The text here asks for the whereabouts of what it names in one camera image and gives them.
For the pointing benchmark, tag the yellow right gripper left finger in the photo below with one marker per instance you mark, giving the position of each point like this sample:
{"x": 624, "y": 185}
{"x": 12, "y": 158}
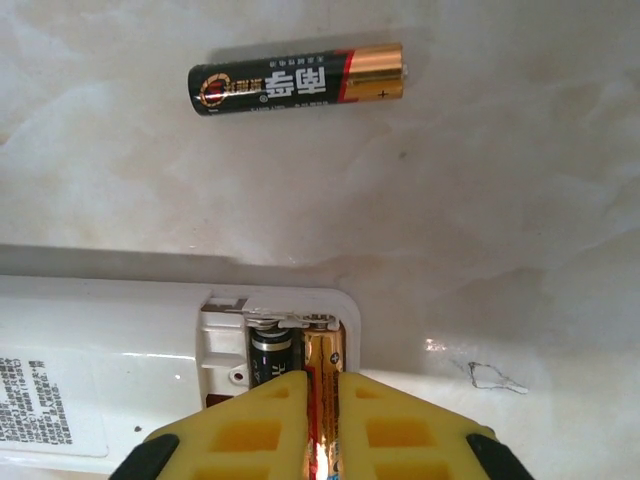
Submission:
{"x": 235, "y": 430}

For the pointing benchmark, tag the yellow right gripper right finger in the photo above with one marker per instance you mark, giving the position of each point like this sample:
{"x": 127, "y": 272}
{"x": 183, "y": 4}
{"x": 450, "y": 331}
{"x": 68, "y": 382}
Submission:
{"x": 410, "y": 435}

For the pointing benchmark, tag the black gold AAA battery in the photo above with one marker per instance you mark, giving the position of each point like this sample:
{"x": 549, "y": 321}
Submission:
{"x": 322, "y": 360}
{"x": 280, "y": 85}
{"x": 272, "y": 355}

